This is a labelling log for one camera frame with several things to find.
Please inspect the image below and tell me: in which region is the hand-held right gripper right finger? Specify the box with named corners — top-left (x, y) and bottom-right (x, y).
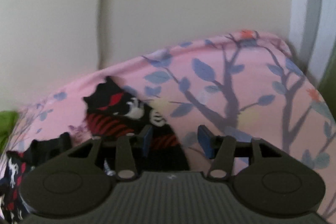
top-left (198, 124), bottom-right (292, 179)

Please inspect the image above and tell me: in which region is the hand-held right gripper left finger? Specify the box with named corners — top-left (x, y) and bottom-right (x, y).
top-left (66, 125), bottom-right (154, 181)

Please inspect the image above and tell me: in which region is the black garment with red stripes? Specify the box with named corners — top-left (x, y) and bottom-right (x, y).
top-left (0, 76), bottom-right (190, 224)

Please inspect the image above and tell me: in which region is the pink tree print bedsheet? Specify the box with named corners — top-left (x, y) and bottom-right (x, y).
top-left (0, 29), bottom-right (336, 224)

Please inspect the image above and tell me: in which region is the green black striped jacket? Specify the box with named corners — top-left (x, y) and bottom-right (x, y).
top-left (0, 111), bottom-right (19, 146)

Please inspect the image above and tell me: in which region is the white window frame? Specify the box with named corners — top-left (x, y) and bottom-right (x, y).
top-left (288, 0), bottom-right (336, 109)

